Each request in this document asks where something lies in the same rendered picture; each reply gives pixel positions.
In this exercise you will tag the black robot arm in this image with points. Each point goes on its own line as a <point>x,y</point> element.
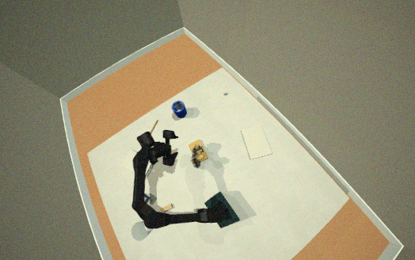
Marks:
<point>152,218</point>

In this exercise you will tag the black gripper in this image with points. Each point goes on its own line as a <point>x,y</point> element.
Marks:
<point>168,157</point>

